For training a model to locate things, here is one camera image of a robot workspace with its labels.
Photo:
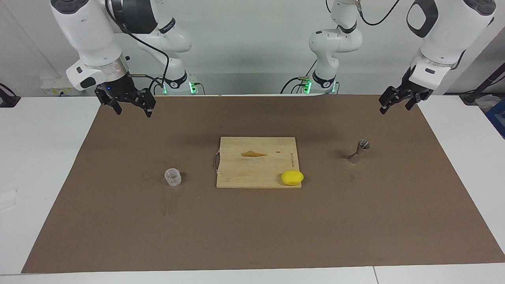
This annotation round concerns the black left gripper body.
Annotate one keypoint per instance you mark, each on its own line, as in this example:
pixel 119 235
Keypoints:
pixel 414 88

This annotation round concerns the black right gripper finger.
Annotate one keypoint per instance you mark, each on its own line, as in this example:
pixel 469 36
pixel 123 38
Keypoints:
pixel 112 101
pixel 148 100

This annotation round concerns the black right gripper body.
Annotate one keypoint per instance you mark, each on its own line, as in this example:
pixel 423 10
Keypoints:
pixel 120 88

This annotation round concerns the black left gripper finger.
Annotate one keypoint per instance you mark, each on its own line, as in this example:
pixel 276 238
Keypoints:
pixel 390 96
pixel 418 98

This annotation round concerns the steel jigger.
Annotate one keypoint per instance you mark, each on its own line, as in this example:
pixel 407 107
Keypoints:
pixel 357 154

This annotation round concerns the clear plastic cup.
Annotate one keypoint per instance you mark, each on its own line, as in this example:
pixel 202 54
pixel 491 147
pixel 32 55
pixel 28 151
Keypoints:
pixel 173 177

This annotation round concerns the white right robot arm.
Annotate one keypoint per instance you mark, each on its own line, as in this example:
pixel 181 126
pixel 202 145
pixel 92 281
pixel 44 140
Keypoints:
pixel 90 31

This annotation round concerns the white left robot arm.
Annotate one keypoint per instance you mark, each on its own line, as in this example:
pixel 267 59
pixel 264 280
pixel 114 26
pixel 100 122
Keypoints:
pixel 446 39

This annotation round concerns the white power strip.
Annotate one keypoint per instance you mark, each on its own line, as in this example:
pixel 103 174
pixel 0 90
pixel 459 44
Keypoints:
pixel 63 85

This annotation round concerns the black stand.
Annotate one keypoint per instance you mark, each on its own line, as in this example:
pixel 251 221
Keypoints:
pixel 473 94

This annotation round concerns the blue crate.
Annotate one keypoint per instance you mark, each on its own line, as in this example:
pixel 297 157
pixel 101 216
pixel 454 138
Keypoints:
pixel 498 118

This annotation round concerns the brown table mat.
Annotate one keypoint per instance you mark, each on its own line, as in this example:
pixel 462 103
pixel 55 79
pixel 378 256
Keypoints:
pixel 118 221

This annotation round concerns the yellow lemon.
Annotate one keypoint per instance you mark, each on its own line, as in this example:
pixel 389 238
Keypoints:
pixel 292 178

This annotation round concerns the wooden cutting board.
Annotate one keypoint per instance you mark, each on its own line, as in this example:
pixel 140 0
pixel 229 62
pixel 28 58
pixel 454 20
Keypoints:
pixel 256 169

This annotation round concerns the black clamp mount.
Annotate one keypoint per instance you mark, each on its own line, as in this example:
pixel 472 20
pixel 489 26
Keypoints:
pixel 8 100

